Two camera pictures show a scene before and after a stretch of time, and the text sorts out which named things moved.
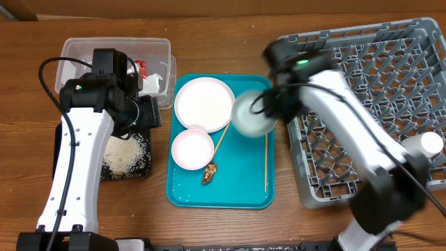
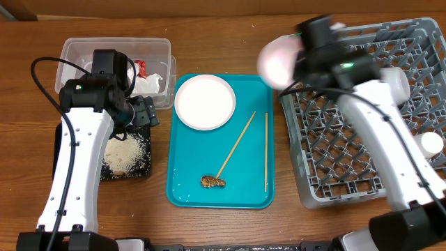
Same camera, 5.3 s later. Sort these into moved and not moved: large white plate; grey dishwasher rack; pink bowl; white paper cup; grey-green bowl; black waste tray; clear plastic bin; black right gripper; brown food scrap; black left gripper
Moved: pink bowl; black right gripper; brown food scrap; grey-green bowl
Not moved: black left gripper; clear plastic bin; large white plate; white paper cup; black waste tray; grey dishwasher rack
